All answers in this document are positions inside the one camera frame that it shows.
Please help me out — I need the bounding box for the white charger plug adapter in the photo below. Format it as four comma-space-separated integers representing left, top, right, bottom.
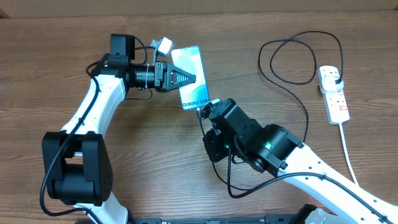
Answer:
320, 77, 345, 94

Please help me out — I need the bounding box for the white power strip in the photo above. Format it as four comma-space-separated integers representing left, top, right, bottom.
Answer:
317, 65, 350, 124

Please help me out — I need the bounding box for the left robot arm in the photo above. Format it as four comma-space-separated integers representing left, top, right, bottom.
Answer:
39, 34, 197, 223

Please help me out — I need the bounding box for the cardboard box wall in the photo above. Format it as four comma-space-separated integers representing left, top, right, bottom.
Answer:
1, 0, 397, 18

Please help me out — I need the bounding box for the Samsung Galaxy smartphone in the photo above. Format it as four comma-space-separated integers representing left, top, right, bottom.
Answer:
171, 46, 210, 110

